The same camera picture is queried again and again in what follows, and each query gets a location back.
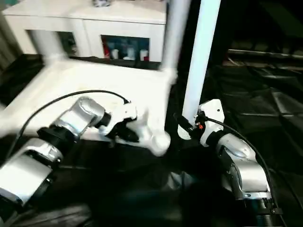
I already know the white plastic table top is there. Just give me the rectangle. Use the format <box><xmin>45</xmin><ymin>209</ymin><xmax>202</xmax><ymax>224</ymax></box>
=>
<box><xmin>0</xmin><ymin>59</ymin><xmax>178</xmax><ymax>157</ymax></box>

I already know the white plastic table leg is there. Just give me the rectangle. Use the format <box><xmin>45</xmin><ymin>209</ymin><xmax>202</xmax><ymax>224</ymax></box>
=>
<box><xmin>160</xmin><ymin>0</ymin><xmax>191</xmax><ymax>82</ymax></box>
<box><xmin>31</xmin><ymin>30</ymin><xmax>68</xmax><ymax>65</ymax></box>
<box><xmin>177</xmin><ymin>0</ymin><xmax>222</xmax><ymax>141</ymax></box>

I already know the black mat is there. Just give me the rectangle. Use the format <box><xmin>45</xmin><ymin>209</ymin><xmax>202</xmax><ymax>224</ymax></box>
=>
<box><xmin>0</xmin><ymin>52</ymin><xmax>303</xmax><ymax>227</ymax></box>

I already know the white glass-door cabinet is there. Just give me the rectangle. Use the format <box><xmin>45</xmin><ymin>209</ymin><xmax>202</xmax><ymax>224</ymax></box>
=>
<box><xmin>2</xmin><ymin>0</ymin><xmax>168</xmax><ymax>64</ymax></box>

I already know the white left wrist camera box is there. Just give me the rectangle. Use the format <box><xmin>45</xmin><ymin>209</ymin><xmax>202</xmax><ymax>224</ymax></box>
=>
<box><xmin>98</xmin><ymin>103</ymin><xmax>139</xmax><ymax>139</ymax></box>

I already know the black metal rail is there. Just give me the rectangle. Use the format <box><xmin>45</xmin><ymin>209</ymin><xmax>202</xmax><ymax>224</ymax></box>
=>
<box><xmin>227</xmin><ymin>48</ymin><xmax>303</xmax><ymax>60</ymax></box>

